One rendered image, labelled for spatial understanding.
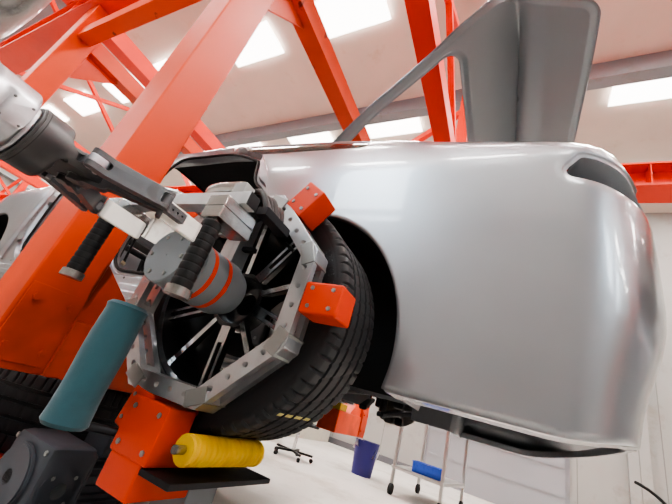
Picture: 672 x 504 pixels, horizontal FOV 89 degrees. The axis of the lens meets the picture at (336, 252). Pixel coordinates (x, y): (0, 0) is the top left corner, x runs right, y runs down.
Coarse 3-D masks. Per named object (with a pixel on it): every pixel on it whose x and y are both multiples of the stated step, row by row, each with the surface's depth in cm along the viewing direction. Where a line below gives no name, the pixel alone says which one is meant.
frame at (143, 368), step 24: (288, 216) 86; (312, 240) 79; (312, 264) 75; (144, 288) 94; (288, 312) 71; (144, 336) 91; (288, 336) 68; (144, 360) 82; (240, 360) 70; (264, 360) 67; (288, 360) 71; (144, 384) 76; (168, 384) 74; (192, 384) 78; (216, 384) 69; (240, 384) 72; (192, 408) 68; (216, 408) 72
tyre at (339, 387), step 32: (320, 224) 91; (352, 256) 92; (352, 288) 82; (352, 320) 81; (320, 352) 73; (352, 352) 83; (256, 384) 75; (288, 384) 72; (320, 384) 76; (224, 416) 74; (256, 416) 72; (288, 416) 76; (320, 416) 86
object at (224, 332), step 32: (256, 256) 98; (288, 256) 93; (256, 288) 97; (288, 288) 88; (160, 320) 97; (192, 320) 107; (224, 320) 93; (256, 320) 90; (160, 352) 91; (192, 352) 102; (224, 352) 87
